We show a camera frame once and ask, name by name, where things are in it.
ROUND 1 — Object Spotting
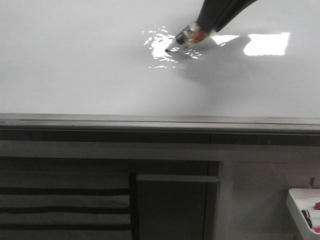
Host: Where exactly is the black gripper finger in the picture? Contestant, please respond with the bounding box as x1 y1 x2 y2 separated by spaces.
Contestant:
196 0 229 32
213 0 257 33

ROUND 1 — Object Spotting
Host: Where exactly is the dark grey cabinet door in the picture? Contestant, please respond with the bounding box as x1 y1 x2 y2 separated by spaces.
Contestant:
136 174 220 240

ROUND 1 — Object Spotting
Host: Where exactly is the white plastic marker tray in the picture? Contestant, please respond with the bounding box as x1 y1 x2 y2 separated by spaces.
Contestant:
286 188 320 240

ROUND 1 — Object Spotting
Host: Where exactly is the red capped marker in tray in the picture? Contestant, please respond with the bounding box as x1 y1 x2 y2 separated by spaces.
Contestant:
314 202 320 210

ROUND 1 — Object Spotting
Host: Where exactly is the black capped marker in tray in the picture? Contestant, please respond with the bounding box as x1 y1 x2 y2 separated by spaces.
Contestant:
301 209 313 229

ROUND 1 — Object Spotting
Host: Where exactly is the pink marker in tray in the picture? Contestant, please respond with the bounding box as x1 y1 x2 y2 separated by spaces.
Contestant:
313 227 320 233

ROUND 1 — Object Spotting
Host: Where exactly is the grey slatted panel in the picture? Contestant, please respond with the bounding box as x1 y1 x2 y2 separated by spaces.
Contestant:
0 171 139 240

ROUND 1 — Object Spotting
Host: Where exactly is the white whiteboard with metal frame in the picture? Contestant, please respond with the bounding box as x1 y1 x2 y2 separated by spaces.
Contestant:
0 0 320 146

